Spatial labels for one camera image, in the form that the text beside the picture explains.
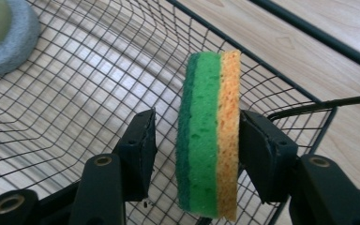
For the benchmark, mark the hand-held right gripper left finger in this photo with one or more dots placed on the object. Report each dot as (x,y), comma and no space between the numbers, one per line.
(139,156)

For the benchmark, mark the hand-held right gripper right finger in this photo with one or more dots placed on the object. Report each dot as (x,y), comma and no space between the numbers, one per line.
(265,156)

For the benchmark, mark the green and yellow sponge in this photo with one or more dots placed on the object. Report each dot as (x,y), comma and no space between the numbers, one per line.
(203,134)

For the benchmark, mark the green soap dish grey rim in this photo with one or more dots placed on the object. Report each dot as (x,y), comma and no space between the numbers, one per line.
(15,47)

